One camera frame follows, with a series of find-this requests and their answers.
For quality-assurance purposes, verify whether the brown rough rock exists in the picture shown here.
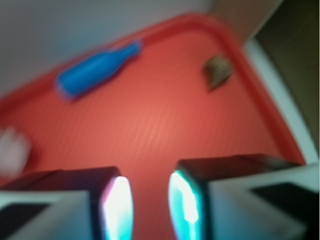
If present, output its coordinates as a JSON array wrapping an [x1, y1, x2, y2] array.
[[204, 54, 234, 91]]

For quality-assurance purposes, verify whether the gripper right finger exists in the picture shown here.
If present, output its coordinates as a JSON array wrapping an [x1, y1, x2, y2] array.
[[168, 154, 320, 240]]

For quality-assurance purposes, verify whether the blue toy bottle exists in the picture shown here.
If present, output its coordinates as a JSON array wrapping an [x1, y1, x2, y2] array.
[[55, 40, 143, 100]]

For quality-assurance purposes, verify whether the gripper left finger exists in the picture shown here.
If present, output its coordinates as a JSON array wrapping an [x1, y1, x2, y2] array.
[[0, 166, 133, 240]]

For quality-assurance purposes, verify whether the red plastic tray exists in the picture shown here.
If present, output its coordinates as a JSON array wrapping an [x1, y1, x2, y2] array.
[[0, 14, 305, 240]]

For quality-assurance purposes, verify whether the pink plush bunny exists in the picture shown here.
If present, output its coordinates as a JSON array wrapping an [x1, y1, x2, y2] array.
[[0, 127, 32, 178]]

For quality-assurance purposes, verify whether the brown cardboard panel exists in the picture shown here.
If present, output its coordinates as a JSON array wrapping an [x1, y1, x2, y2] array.
[[209, 0, 320, 108]]

